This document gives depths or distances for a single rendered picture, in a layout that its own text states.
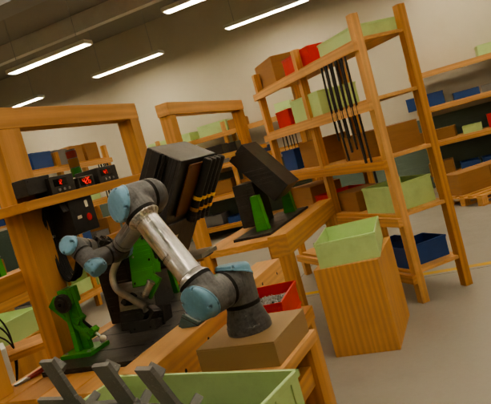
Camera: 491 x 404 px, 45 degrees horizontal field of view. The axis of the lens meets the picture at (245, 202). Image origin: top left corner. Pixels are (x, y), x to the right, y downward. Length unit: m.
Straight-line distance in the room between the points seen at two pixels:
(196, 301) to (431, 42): 9.63
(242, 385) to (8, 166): 1.42
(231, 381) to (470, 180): 7.46
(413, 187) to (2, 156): 3.32
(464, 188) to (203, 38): 6.05
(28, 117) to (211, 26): 9.57
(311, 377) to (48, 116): 1.63
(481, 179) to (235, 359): 7.32
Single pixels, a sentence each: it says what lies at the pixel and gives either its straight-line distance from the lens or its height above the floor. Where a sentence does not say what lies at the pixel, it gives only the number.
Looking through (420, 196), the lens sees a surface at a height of 0.79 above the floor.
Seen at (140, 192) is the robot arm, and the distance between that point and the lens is 1.97.
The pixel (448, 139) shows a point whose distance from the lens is 10.50.
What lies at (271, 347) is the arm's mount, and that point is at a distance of 1.84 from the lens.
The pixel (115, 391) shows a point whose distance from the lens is 1.40.
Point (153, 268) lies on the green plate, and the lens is 2.54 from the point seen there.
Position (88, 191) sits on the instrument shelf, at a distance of 2.71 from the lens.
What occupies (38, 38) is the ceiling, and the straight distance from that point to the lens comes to 11.59.
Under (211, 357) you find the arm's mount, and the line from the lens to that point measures 1.94.
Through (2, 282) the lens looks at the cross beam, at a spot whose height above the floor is 1.26.
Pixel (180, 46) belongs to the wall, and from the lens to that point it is 12.37.
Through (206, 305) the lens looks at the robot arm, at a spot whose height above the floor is 1.09.
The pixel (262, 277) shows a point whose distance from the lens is 2.97.
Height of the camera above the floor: 1.49
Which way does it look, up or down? 4 degrees down
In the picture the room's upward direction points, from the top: 15 degrees counter-clockwise
